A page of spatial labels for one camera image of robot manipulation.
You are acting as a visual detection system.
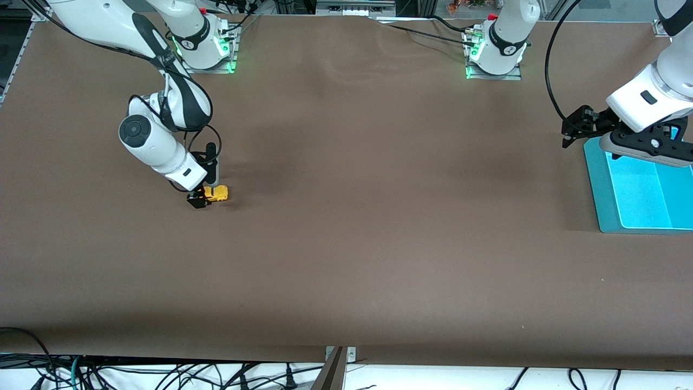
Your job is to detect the aluminium table side rail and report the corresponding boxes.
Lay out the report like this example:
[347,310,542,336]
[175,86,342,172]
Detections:
[0,21,34,107]

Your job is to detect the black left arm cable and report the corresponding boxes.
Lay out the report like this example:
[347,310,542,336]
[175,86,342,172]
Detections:
[545,0,586,123]

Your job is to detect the teal plastic bin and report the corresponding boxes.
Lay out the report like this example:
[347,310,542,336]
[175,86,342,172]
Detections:
[584,127,693,235]

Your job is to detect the dark tapered pole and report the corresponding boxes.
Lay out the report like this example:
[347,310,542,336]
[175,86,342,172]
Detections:
[311,347,347,390]

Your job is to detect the aluminium frame profile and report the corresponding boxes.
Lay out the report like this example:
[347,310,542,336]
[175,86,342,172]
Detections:
[316,0,397,17]

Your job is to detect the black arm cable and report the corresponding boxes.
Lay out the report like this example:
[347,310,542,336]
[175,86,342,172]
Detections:
[545,0,586,123]
[32,0,223,194]

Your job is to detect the orange background item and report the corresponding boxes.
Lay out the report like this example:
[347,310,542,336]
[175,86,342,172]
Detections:
[447,0,489,15]

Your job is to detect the black looped floor cable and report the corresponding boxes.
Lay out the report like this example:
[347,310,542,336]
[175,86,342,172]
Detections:
[0,327,56,380]

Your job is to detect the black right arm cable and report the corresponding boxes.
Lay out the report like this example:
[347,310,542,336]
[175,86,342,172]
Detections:
[32,0,223,194]

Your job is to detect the black cable across table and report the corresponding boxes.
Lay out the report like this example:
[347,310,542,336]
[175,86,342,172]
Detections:
[374,15,480,47]

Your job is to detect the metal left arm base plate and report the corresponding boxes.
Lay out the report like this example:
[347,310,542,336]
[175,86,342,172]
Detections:
[465,30,524,81]

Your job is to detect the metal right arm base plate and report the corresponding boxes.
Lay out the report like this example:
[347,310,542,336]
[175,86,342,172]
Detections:
[179,26,238,74]

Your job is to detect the black cables at right base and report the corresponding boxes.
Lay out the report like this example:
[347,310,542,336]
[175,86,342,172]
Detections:
[214,0,261,34]

